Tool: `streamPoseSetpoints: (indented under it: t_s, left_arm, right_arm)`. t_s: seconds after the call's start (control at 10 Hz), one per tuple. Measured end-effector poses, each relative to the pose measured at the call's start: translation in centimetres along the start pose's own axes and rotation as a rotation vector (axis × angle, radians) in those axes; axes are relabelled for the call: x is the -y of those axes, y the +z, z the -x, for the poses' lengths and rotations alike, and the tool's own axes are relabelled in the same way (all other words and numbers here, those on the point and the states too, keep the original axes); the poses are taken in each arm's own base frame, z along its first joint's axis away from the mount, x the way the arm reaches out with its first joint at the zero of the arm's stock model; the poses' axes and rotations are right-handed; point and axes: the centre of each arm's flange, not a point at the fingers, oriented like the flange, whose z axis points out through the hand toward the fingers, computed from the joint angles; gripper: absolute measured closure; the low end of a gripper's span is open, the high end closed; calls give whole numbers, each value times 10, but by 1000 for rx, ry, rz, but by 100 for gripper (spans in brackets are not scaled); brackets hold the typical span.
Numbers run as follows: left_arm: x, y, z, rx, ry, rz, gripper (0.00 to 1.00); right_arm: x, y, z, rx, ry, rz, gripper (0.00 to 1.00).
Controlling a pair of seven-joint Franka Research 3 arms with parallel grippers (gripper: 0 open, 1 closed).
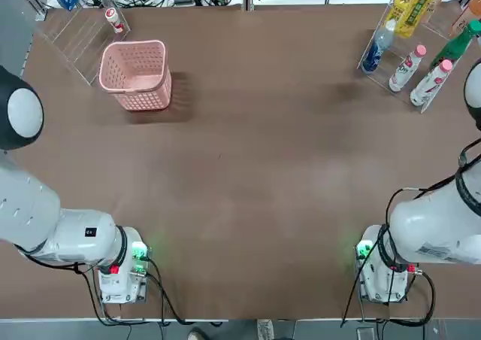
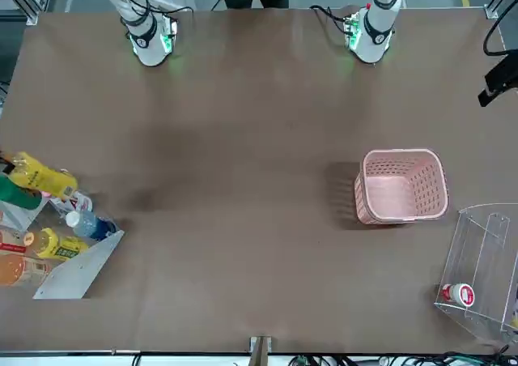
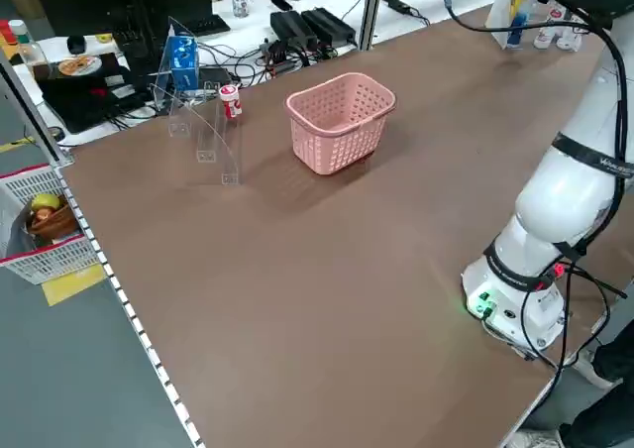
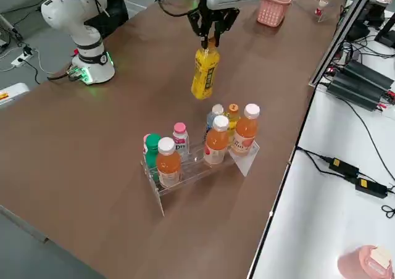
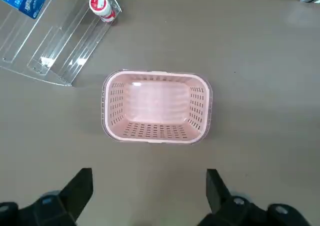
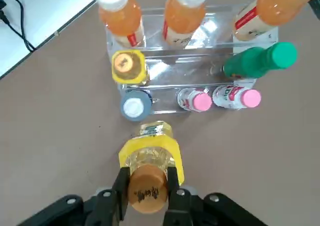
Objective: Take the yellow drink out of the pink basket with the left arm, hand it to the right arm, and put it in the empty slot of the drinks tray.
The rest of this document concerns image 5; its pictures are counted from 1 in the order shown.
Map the red white yogurt bottle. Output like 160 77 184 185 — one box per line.
89 0 117 24

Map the clear acrylic stepped shelf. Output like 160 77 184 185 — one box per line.
0 0 123 87

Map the blue milk carton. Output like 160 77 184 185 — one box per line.
0 0 49 20

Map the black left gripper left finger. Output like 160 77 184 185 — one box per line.
0 167 94 226

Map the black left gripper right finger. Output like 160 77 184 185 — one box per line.
199 169 311 226

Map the pink plastic basket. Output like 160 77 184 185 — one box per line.
101 69 214 145

